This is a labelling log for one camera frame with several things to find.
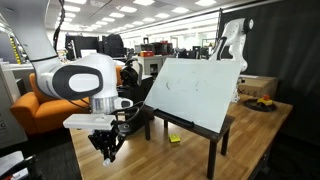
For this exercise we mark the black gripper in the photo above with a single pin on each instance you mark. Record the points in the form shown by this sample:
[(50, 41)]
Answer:
[(108, 140)]

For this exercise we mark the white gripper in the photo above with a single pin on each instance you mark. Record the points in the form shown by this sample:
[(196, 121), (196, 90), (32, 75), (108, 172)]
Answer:
[(236, 90)]

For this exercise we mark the black white marker pen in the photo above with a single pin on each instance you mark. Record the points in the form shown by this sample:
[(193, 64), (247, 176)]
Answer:
[(106, 162)]

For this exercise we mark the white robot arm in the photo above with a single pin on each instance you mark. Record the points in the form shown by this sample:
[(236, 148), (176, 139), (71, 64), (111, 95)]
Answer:
[(233, 36), (80, 80)]

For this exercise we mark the white whiteboard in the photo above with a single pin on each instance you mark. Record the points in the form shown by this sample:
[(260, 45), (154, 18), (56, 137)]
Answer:
[(193, 93)]

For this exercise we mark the brown cardboard box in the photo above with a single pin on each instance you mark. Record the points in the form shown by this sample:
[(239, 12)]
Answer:
[(258, 86)]

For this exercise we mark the yellow red emergency button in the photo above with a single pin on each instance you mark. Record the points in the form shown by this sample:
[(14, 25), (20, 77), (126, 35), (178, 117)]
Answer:
[(265, 101)]

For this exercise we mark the black backdrop curtain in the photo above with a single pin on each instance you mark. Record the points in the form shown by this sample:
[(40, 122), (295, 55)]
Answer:
[(286, 60)]

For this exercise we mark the small yellow block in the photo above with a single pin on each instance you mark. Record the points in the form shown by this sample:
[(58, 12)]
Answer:
[(174, 138)]

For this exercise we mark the black board ledge strip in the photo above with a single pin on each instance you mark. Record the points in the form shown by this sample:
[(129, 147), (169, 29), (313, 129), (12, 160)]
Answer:
[(173, 118)]

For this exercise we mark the orange sofa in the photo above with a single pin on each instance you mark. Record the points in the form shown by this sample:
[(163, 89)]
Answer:
[(40, 113)]

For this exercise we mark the black coffee machine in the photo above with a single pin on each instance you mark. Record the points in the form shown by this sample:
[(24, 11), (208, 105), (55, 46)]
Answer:
[(133, 76)]

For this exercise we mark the white cart table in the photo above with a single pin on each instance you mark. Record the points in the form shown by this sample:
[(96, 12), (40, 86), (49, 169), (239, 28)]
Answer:
[(151, 65)]

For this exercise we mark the black white chair part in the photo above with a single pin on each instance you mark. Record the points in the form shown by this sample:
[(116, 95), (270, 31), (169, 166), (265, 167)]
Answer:
[(16, 166)]

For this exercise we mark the small orange box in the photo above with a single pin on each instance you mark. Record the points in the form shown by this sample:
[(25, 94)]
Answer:
[(146, 53)]

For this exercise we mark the white tall cabinet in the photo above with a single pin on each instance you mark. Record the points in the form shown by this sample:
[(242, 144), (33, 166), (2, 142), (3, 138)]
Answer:
[(10, 113)]

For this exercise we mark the black equipment cabinet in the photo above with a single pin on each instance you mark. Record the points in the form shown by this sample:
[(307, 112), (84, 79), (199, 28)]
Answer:
[(113, 45)]

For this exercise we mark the black computer monitor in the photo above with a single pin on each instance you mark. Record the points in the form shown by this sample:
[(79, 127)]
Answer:
[(83, 45)]

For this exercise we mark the yellow bin shelf rack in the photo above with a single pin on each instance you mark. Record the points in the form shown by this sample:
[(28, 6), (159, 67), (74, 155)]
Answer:
[(15, 50)]

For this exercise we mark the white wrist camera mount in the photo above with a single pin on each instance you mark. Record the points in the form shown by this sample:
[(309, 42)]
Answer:
[(88, 121)]

